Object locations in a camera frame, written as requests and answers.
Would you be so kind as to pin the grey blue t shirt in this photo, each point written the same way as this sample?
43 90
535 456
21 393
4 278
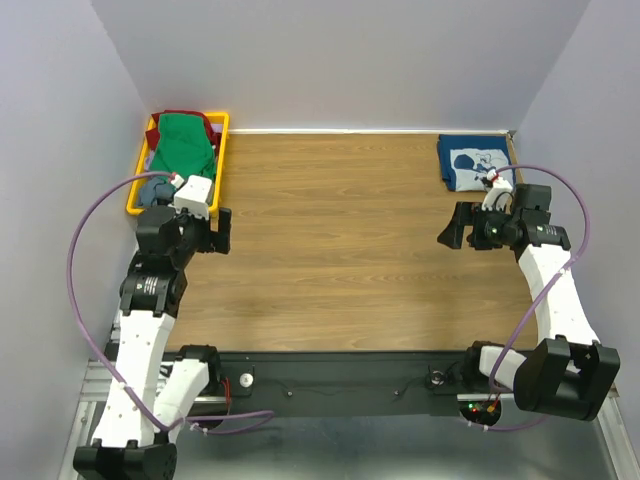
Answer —
156 191

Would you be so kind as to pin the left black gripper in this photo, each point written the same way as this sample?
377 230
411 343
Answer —
212 235

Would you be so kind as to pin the folded blue printed t shirt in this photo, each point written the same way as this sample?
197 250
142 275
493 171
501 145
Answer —
465 160

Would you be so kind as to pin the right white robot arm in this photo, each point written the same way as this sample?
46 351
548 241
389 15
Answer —
569 373

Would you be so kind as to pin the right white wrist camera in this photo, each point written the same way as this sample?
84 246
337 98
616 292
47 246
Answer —
499 191

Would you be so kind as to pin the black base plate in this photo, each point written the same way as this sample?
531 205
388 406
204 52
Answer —
343 384

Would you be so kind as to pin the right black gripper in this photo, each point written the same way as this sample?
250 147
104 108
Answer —
476 228

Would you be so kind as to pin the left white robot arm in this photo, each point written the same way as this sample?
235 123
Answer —
137 433

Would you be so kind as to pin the green t shirt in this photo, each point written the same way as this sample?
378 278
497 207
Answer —
183 148

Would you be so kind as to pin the red t shirt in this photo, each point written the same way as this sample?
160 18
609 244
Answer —
206 123

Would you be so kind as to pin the aluminium frame rail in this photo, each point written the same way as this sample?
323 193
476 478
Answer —
92 397

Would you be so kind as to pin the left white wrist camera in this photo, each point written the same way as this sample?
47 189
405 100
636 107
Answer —
194 197

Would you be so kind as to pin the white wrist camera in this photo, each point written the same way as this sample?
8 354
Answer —
499 191
194 197

